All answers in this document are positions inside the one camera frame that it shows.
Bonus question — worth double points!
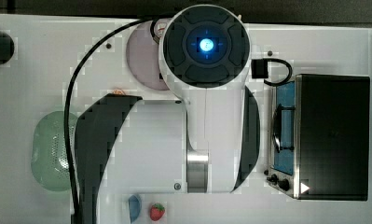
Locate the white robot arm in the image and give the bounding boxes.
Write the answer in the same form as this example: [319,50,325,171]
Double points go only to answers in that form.
[75,5,260,224]

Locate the black oven knobs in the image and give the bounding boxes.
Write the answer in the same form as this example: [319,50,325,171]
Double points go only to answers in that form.
[264,170,290,191]

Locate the black toaster oven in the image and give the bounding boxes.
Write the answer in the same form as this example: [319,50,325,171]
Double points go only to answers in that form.
[267,74,370,201]

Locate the toy orange slice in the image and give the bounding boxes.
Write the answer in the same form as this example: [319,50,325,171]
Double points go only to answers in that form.
[111,89,126,95]

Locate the grey round plate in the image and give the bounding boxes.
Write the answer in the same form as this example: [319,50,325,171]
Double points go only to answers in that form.
[126,19,169,91]

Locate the toy strawberry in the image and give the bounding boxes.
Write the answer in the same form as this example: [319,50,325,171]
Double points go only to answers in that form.
[149,203,165,221]

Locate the blue toy bowl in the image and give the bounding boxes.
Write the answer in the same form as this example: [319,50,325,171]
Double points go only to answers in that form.
[128,195,142,223]

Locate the green perforated colander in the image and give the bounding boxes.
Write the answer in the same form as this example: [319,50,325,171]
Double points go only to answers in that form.
[31,111,71,191]

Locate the black camera box with cable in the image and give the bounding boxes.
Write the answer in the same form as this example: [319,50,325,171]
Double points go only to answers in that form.
[251,58,293,87]

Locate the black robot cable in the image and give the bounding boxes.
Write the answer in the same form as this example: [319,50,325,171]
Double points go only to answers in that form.
[63,15,175,224]

